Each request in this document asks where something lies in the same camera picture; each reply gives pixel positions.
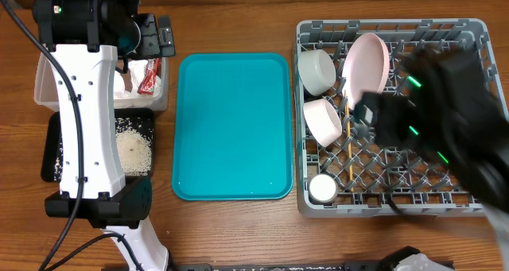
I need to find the wooden chopstick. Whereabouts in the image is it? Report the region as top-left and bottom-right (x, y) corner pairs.
(344, 91), (353, 181)

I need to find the red snack wrapper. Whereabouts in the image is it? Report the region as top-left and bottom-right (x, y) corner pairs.
(138, 58), (161, 95)

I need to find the large white plate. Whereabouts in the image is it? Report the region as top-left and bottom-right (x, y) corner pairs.
(342, 33), (390, 110)

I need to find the small white plate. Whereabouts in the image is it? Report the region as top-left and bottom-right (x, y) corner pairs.
(303, 99), (343, 147)

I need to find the grey bowl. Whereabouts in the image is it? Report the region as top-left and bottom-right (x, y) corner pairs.
(297, 49), (336, 96)

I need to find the white cup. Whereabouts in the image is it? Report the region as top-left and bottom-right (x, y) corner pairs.
(309, 174), (338, 204)

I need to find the pile of white rice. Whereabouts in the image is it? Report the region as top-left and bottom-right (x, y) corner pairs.
(53, 118), (154, 181)

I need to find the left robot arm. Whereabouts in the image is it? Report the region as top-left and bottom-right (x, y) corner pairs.
(33, 0), (174, 270)

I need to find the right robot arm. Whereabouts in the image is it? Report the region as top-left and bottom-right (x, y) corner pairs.
(354, 49), (508, 266)

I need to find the clear plastic waste bin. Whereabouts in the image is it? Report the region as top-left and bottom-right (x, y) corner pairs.
(34, 54), (169, 111)

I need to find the grey dishwasher rack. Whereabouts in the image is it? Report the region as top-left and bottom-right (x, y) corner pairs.
(293, 18), (507, 218)

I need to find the black food waste tray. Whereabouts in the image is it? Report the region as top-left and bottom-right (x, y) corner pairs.
(41, 107), (156, 184)

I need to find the teal serving tray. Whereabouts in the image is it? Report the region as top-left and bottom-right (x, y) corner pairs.
(172, 52), (293, 201)

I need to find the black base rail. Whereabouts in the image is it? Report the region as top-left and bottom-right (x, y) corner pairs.
(101, 245), (454, 271)

